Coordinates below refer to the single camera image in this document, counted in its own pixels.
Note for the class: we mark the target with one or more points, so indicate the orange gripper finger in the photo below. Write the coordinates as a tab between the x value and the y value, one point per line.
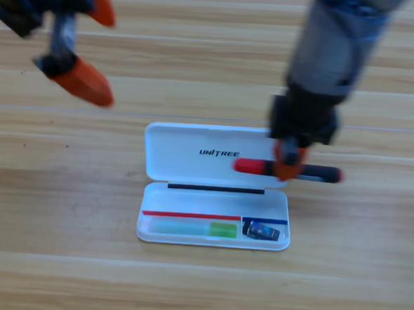
88	84
289	172
105	11

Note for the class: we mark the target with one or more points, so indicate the red and black marker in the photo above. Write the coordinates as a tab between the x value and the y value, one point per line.
252	166

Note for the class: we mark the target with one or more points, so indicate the white Unitree pencil case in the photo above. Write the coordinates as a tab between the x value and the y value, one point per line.
192	161

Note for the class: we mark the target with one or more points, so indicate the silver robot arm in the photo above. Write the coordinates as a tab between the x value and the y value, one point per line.
325	57

